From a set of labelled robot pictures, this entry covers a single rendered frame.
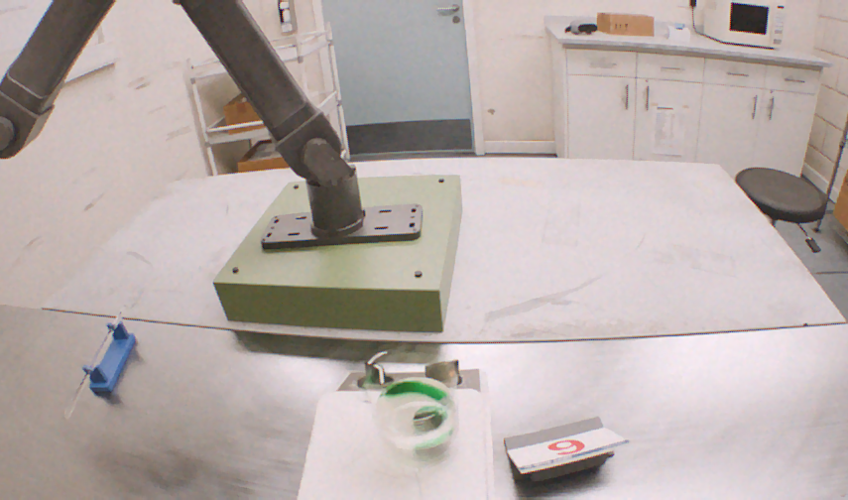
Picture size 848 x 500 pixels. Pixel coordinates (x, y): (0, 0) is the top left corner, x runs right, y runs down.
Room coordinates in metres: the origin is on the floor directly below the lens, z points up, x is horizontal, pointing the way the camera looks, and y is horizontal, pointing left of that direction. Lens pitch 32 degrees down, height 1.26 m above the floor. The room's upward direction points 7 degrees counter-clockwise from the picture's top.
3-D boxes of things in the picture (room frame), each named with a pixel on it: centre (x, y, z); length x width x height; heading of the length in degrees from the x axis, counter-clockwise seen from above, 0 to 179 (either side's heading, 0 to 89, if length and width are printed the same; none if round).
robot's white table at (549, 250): (0.64, 0.03, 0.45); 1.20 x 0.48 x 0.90; 79
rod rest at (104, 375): (0.38, 0.41, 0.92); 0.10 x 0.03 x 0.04; 1
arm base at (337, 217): (0.54, 0.10, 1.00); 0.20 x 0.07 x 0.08; 84
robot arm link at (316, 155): (0.53, 0.10, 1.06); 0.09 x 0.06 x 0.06; 21
